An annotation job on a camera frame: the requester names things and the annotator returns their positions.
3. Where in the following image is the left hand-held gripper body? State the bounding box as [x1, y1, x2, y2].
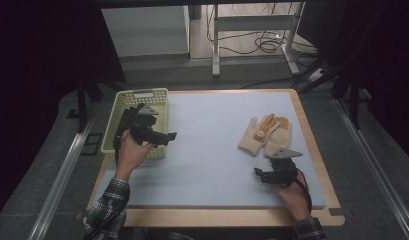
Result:
[127, 104, 160, 145]

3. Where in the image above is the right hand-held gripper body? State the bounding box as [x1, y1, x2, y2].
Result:
[269, 148, 304, 186]

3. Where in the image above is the yellow-green plastic basket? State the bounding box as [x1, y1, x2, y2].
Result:
[100, 87, 169, 161]

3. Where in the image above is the person's left hand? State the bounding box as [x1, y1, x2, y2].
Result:
[115, 129, 157, 182]

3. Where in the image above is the person's right hand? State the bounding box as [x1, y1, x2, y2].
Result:
[272, 175, 314, 222]

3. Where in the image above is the beige glove with orange palm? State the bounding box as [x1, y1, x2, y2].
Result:
[263, 116, 293, 159]
[237, 113, 282, 158]

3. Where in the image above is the pale blue foam mat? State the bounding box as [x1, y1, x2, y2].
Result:
[92, 91, 327, 210]

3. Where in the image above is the black stand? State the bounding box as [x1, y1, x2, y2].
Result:
[74, 77, 124, 133]
[293, 56, 371, 130]

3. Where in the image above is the white cabinet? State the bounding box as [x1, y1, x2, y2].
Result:
[101, 5, 191, 58]

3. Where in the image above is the white power strip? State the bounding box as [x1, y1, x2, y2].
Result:
[306, 67, 327, 83]

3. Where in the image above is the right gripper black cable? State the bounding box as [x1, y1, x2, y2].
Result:
[293, 168, 314, 215]

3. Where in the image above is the aluminium floor rail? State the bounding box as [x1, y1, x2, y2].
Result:
[334, 98, 409, 240]
[26, 102, 100, 240]

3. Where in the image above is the tangle of black floor cables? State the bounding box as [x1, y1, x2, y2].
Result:
[206, 2, 319, 57]

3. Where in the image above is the grey metal desk frame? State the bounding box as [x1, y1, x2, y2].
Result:
[211, 2, 307, 78]

